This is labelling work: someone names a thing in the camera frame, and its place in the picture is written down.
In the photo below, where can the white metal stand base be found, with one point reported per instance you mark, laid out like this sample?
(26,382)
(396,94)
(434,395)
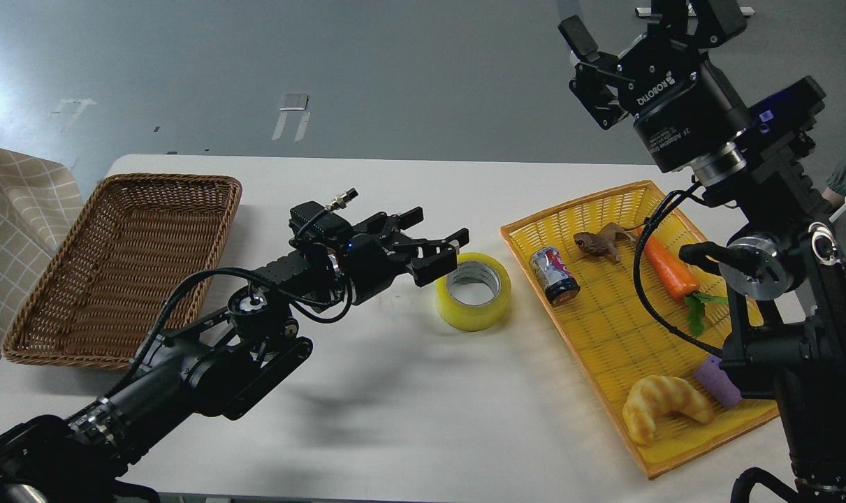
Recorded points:
(646,12)

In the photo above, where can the orange toy carrot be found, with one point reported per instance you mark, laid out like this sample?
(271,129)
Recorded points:
(682,286)

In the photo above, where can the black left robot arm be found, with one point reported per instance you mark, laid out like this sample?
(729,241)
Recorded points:
(223,340)

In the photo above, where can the beige checkered cloth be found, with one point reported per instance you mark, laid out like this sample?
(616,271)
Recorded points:
(39,201)

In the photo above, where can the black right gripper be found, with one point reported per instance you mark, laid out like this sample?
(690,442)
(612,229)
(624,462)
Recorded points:
(683,106)

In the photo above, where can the brown toy lion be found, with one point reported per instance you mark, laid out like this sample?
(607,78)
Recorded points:
(602,243)

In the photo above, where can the purple sponge block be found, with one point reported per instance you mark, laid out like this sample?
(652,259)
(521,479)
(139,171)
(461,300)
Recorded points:
(717,383)

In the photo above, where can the small drink can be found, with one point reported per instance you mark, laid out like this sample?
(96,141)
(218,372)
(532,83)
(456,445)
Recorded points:
(554,277)

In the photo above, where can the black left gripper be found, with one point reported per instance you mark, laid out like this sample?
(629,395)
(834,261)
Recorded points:
(376,251)

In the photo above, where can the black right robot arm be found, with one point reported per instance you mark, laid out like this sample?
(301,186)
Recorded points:
(784,271)

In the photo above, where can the yellow plastic basket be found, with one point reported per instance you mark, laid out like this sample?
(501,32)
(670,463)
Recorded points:
(614,339)

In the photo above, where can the brown wicker basket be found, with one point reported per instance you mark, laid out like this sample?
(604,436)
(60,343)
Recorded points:
(136,238)

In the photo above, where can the toy croissant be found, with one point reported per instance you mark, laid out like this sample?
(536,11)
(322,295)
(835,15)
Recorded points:
(655,396)

